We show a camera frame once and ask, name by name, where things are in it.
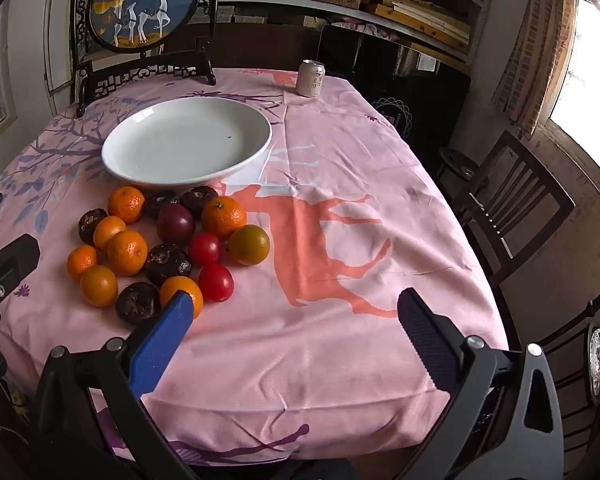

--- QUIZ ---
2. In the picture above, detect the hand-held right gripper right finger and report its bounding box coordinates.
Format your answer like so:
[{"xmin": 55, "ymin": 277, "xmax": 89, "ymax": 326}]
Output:
[{"xmin": 395, "ymin": 287, "xmax": 566, "ymax": 480}]

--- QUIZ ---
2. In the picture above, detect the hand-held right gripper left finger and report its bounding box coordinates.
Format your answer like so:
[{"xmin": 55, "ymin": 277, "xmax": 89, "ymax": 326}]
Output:
[{"xmin": 30, "ymin": 290, "xmax": 201, "ymax": 480}]

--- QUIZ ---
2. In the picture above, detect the dark water chestnut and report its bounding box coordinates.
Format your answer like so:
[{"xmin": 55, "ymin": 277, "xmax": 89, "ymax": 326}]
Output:
[
  {"xmin": 144, "ymin": 191, "xmax": 182, "ymax": 220},
  {"xmin": 115, "ymin": 281, "xmax": 161, "ymax": 328},
  {"xmin": 144, "ymin": 243, "xmax": 192, "ymax": 287},
  {"xmin": 78, "ymin": 208, "xmax": 109, "ymax": 246},
  {"xmin": 180, "ymin": 186, "xmax": 220, "ymax": 221}
]

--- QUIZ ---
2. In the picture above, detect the small mandarin orange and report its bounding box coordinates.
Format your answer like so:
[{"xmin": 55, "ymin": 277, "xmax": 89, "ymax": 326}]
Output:
[
  {"xmin": 93, "ymin": 215, "xmax": 127, "ymax": 253},
  {"xmin": 80, "ymin": 265, "xmax": 119, "ymax": 308},
  {"xmin": 107, "ymin": 230, "xmax": 149, "ymax": 277},
  {"xmin": 107, "ymin": 186, "xmax": 146, "ymax": 224},
  {"xmin": 159, "ymin": 275, "xmax": 204, "ymax": 320},
  {"xmin": 66, "ymin": 244, "xmax": 99, "ymax": 281}
]

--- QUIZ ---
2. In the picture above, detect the red tomato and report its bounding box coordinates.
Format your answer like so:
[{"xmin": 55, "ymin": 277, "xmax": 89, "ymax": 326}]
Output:
[
  {"xmin": 188, "ymin": 232, "xmax": 224, "ymax": 267},
  {"xmin": 198, "ymin": 264, "xmax": 235, "ymax": 304}
]

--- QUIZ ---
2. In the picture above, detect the greenish orange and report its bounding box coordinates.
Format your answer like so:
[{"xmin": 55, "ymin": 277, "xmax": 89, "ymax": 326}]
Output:
[{"xmin": 228, "ymin": 224, "xmax": 271, "ymax": 266}]

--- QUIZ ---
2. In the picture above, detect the white oval plate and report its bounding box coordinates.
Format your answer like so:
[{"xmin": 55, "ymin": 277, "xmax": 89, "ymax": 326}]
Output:
[{"xmin": 101, "ymin": 96, "xmax": 272, "ymax": 186}]

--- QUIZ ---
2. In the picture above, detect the pink printed tablecloth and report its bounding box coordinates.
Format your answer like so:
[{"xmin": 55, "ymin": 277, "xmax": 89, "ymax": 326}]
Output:
[{"xmin": 0, "ymin": 67, "xmax": 511, "ymax": 461}]

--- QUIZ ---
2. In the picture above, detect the dark purple plum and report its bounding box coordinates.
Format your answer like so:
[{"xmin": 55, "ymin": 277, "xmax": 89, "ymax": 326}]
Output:
[{"xmin": 156, "ymin": 203, "xmax": 197, "ymax": 246}]

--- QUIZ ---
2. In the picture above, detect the large mandarin orange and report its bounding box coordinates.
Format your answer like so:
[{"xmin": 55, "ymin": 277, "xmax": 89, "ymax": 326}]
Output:
[{"xmin": 201, "ymin": 196, "xmax": 248, "ymax": 240}]

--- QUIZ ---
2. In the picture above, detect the dark wooden slatted chair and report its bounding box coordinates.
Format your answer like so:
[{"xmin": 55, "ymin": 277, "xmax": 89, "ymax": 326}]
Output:
[{"xmin": 450, "ymin": 130, "xmax": 576, "ymax": 331}]

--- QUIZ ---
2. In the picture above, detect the round dark stool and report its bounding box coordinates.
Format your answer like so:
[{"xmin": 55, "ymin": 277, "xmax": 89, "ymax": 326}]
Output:
[{"xmin": 437, "ymin": 147, "xmax": 481, "ymax": 181}]

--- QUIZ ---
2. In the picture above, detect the round deer painting black stand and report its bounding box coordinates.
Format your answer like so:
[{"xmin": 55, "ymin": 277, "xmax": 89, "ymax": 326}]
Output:
[{"xmin": 70, "ymin": 0, "xmax": 223, "ymax": 118}]

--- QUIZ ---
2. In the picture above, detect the white drink can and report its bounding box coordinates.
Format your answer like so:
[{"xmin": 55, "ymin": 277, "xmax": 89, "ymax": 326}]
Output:
[{"xmin": 295, "ymin": 60, "xmax": 327, "ymax": 98}]

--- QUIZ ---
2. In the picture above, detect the black case white pattern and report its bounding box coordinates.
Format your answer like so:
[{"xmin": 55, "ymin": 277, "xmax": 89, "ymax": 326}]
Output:
[{"xmin": 317, "ymin": 24, "xmax": 473, "ymax": 171}]

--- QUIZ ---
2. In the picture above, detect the bright window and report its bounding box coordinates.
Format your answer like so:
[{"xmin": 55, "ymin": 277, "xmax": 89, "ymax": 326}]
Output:
[{"xmin": 545, "ymin": 0, "xmax": 600, "ymax": 186}]

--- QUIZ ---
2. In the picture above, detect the white wall shelf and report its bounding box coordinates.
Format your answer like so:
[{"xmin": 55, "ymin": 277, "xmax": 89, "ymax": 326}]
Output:
[{"xmin": 215, "ymin": 0, "xmax": 496, "ymax": 76}]

